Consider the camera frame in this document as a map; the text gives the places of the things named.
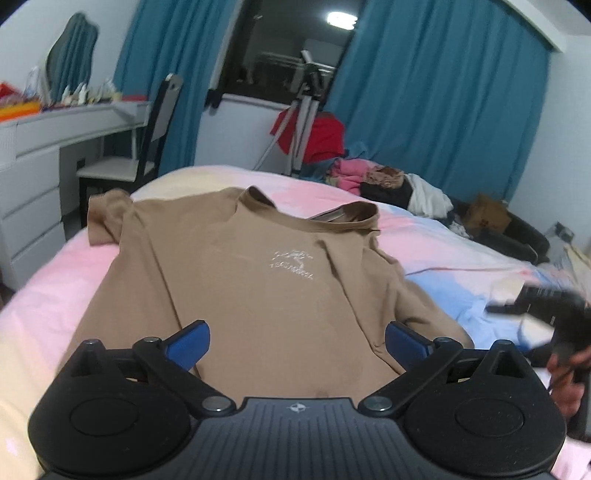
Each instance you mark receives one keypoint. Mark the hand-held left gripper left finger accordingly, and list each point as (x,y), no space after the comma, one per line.
(189,344)

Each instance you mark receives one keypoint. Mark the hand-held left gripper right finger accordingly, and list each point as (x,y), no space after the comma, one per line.
(406,344)

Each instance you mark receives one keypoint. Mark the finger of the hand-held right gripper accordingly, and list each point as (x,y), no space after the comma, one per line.
(504,308)

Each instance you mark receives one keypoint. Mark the brown t-shirt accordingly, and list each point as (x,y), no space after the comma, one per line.
(258,286)

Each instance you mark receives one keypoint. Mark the person's right hand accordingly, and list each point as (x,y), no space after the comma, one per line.
(570,392)

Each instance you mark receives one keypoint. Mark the black sofa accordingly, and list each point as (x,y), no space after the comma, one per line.
(524,237)

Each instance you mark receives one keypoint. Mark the cardboard box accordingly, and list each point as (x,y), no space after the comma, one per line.
(487,213)

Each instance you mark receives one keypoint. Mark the white cloth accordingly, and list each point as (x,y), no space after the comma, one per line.
(429,196)

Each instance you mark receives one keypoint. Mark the pastel bed sheet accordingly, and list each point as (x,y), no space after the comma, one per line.
(55,286)

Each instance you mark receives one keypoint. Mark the black cloth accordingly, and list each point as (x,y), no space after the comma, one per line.
(385,194)

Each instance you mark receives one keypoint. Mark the brown lace cloth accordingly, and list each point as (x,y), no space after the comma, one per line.
(387,177)

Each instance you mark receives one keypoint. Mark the pink cloth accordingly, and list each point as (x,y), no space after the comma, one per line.
(352,171)

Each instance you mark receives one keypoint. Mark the red cloth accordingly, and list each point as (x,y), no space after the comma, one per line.
(325,136)

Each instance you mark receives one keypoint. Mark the white desk with drawers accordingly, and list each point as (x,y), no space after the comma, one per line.
(32,184)

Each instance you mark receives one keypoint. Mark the wide blue curtain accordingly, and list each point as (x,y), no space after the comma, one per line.
(438,92)

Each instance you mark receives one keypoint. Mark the silver tripod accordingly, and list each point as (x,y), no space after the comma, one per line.
(302,120)

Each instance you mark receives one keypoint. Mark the row of small bottles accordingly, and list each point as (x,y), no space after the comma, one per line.
(92,93)

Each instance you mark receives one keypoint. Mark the narrow blue curtain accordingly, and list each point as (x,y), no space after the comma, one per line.
(159,64)

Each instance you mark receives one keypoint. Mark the red and orange packets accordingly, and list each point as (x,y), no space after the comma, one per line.
(18,104)

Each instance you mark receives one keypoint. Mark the dark window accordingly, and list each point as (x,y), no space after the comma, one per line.
(277,46)

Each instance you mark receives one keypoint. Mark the curved standing mirror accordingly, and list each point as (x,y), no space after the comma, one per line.
(71,55)

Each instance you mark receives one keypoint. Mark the wall socket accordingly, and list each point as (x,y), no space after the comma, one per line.
(563,229)

